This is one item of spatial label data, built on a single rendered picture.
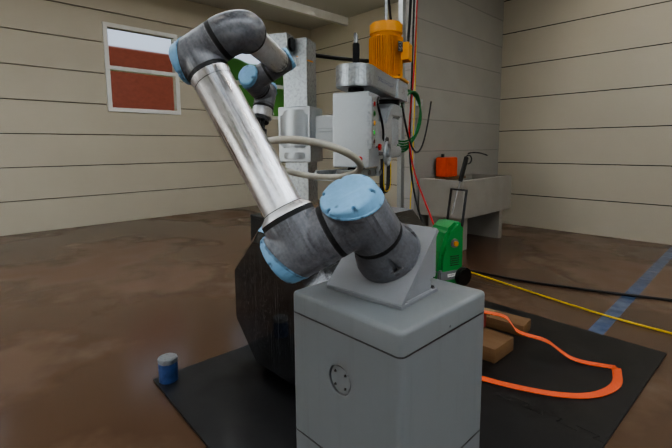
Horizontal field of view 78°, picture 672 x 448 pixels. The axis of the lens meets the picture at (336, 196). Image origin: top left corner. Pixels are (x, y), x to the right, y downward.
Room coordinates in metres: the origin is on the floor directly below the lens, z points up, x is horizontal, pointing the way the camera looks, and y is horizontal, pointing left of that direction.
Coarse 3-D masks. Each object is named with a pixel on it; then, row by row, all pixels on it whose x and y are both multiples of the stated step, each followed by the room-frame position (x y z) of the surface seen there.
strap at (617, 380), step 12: (492, 312) 2.52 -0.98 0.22; (528, 336) 2.39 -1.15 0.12; (576, 360) 2.27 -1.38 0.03; (612, 372) 2.16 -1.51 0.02; (504, 384) 2.05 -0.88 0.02; (516, 384) 2.05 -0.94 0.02; (612, 384) 2.04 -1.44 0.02; (564, 396) 1.94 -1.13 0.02; (576, 396) 1.94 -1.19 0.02; (588, 396) 1.94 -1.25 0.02; (600, 396) 1.94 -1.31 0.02
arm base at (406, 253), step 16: (400, 224) 1.09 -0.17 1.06; (400, 240) 1.07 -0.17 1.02; (416, 240) 1.12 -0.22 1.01; (368, 256) 1.06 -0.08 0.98; (384, 256) 1.05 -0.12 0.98; (400, 256) 1.06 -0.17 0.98; (416, 256) 1.09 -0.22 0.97; (368, 272) 1.10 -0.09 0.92; (384, 272) 1.07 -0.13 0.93; (400, 272) 1.07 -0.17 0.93
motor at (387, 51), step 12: (372, 24) 3.00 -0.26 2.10; (384, 24) 2.94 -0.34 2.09; (396, 24) 2.96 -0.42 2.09; (372, 36) 2.99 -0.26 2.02; (384, 36) 2.94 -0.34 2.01; (396, 36) 2.96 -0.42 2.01; (372, 48) 2.99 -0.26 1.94; (384, 48) 2.95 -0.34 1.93; (396, 48) 2.96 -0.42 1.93; (408, 48) 2.97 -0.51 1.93; (372, 60) 2.99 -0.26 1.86; (384, 60) 2.95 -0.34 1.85; (396, 60) 2.96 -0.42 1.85; (408, 60) 3.01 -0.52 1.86; (396, 72) 2.96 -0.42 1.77
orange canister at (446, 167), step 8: (440, 160) 5.40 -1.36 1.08; (448, 160) 5.38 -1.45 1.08; (456, 160) 5.52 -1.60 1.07; (440, 168) 5.40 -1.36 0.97; (448, 168) 5.38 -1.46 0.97; (456, 168) 5.52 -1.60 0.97; (440, 176) 5.40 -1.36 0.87; (448, 176) 5.40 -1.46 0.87; (456, 176) 5.52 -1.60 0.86; (464, 176) 5.61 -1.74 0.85
